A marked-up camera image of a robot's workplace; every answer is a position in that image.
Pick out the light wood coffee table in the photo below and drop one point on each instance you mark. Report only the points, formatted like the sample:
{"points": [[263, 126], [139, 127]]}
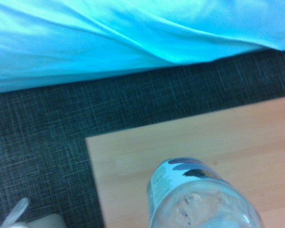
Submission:
{"points": [[204, 142]]}

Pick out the clear plastic bottle purple label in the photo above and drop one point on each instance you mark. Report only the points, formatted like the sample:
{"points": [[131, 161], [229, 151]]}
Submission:
{"points": [[199, 199]]}

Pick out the sofa with light blue cover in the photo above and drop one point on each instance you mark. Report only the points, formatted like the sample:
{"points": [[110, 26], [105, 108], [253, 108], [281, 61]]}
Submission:
{"points": [[109, 40]]}

